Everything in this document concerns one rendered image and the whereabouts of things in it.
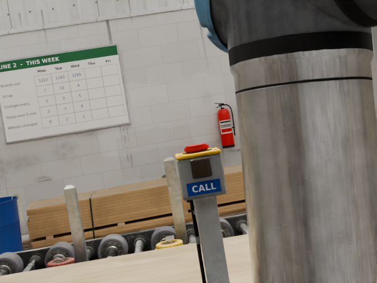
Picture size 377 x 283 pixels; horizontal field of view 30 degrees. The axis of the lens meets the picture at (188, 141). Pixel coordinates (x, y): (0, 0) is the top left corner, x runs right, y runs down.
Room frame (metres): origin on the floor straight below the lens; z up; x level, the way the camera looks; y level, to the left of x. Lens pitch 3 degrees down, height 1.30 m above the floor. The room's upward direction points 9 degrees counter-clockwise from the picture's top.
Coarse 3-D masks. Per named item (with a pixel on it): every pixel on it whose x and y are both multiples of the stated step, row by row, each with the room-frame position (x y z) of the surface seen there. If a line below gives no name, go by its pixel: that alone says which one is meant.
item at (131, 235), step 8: (232, 216) 2.72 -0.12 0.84; (240, 216) 2.72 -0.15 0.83; (192, 224) 2.71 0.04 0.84; (232, 224) 2.72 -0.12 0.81; (136, 232) 2.70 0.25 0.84; (144, 232) 2.70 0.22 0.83; (152, 232) 2.71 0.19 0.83; (240, 232) 2.72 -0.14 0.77; (88, 240) 2.70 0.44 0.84; (96, 240) 2.70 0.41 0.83; (128, 240) 2.70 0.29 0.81; (40, 248) 2.70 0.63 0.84; (48, 248) 2.69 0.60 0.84; (96, 248) 2.70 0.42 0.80; (128, 248) 2.70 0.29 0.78; (144, 248) 2.70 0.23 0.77; (24, 256) 2.69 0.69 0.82; (96, 256) 2.70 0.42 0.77; (24, 264) 2.69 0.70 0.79
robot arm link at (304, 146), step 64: (256, 0) 0.53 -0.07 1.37; (320, 0) 0.51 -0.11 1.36; (256, 64) 0.54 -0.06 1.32; (320, 64) 0.52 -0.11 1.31; (256, 128) 0.54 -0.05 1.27; (320, 128) 0.52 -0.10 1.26; (256, 192) 0.54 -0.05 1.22; (320, 192) 0.51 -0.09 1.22; (256, 256) 0.55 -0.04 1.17; (320, 256) 0.51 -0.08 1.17
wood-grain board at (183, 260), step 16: (224, 240) 1.97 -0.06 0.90; (240, 240) 1.94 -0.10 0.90; (128, 256) 1.97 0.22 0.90; (144, 256) 1.93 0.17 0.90; (160, 256) 1.90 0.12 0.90; (176, 256) 1.87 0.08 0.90; (192, 256) 1.84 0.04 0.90; (240, 256) 1.75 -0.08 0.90; (32, 272) 1.96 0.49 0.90; (48, 272) 1.92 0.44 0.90; (64, 272) 1.89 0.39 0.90; (80, 272) 1.86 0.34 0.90; (96, 272) 1.83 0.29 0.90; (112, 272) 1.80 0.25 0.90; (128, 272) 1.77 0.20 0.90; (144, 272) 1.74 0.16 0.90; (160, 272) 1.71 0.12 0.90; (176, 272) 1.68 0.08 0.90; (192, 272) 1.66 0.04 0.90; (240, 272) 1.58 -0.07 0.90
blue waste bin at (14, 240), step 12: (0, 204) 6.27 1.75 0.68; (12, 204) 6.39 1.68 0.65; (0, 216) 6.27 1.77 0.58; (12, 216) 6.37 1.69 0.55; (0, 228) 6.27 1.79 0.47; (12, 228) 6.36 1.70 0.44; (0, 240) 6.26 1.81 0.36; (12, 240) 6.34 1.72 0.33; (0, 252) 6.26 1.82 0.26; (12, 252) 6.33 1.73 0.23
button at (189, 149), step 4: (196, 144) 1.12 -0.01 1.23; (200, 144) 1.10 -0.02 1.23; (204, 144) 1.10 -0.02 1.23; (208, 144) 1.11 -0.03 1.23; (184, 148) 1.11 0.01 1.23; (188, 148) 1.10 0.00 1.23; (192, 148) 1.10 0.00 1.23; (196, 148) 1.10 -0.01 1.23; (200, 148) 1.10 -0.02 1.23; (204, 148) 1.10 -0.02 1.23; (188, 152) 1.10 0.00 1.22; (192, 152) 1.10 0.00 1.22
